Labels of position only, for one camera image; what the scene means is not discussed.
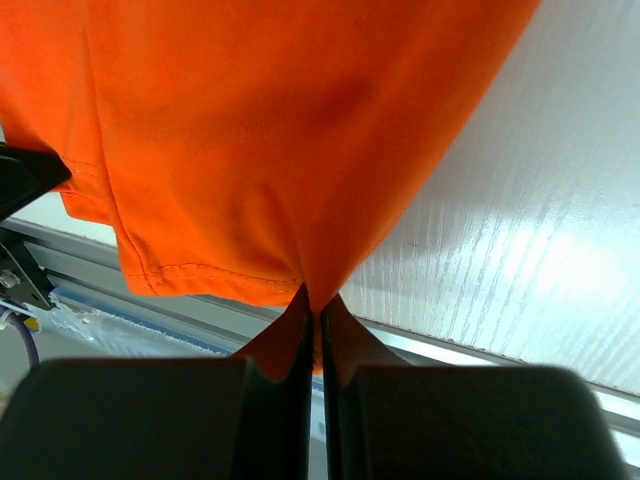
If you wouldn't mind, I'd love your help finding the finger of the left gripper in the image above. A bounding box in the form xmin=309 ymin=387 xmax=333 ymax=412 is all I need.
xmin=1 ymin=143 xmax=72 ymax=220

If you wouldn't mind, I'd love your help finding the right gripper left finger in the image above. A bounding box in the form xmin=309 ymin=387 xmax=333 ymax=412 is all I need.
xmin=1 ymin=288 xmax=313 ymax=479

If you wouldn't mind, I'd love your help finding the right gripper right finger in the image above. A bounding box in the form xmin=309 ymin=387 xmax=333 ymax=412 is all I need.
xmin=321 ymin=298 xmax=628 ymax=479

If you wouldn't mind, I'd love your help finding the orange t shirt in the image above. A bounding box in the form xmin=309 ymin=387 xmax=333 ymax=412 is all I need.
xmin=0 ymin=0 xmax=544 ymax=381

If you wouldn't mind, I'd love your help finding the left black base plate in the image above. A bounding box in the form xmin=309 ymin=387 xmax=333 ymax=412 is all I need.
xmin=1 ymin=242 xmax=54 ymax=311

